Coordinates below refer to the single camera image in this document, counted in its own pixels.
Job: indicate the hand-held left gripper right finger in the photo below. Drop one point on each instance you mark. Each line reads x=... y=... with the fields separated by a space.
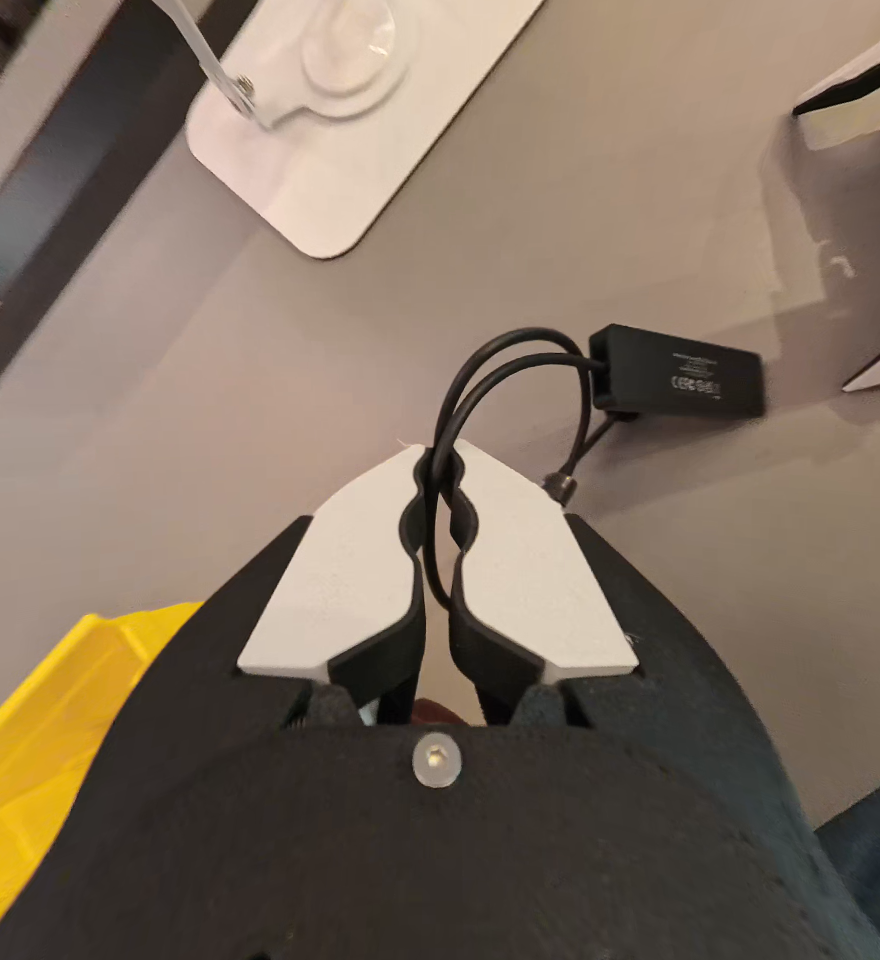
x=544 y=591

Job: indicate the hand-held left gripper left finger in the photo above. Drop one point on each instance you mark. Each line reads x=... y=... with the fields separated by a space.
x=327 y=591

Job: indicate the yellow plastic bin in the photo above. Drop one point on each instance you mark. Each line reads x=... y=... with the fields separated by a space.
x=34 y=750

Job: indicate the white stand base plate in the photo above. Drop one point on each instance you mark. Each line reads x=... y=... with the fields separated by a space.
x=320 y=187

